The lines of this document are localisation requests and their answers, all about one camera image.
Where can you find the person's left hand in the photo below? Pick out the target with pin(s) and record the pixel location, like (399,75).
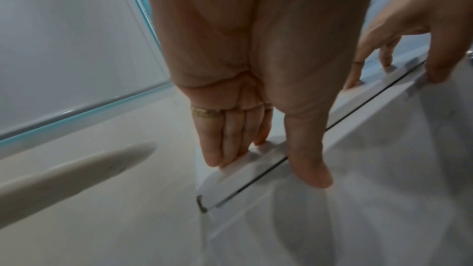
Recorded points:
(258,40)

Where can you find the wide white roller blind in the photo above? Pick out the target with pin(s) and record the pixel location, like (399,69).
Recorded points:
(66,40)

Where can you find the person's right hand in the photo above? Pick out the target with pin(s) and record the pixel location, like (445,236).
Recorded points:
(436,2)

